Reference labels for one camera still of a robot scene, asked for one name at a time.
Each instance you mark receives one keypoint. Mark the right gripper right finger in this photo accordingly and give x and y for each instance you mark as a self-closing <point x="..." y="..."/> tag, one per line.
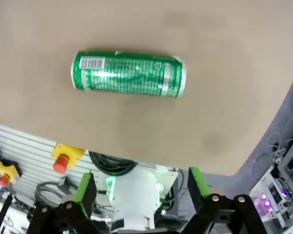
<point x="200" y="192"/>

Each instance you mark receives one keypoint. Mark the black camera pole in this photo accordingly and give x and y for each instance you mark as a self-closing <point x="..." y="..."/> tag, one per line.
<point x="2" y="212"/>

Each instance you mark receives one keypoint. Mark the computer with purple lights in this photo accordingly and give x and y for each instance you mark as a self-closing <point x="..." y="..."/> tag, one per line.
<point x="271" y="197"/>

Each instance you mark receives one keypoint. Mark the slotted aluminium base plate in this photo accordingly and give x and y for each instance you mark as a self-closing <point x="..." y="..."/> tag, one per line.
<point x="27" y="146"/>

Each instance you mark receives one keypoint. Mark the small yellow emergency stop button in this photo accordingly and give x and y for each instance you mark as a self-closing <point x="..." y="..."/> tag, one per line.
<point x="7" y="169"/>

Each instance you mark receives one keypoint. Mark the green drink can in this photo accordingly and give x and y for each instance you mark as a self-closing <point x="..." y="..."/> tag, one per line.
<point x="127" y="73"/>

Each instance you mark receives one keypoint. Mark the large yellow emergency stop button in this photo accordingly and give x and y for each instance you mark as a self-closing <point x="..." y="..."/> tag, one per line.
<point x="68" y="152"/>

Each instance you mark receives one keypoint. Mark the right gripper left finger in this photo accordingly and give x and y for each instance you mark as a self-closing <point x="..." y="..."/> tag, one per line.
<point x="84" y="195"/>

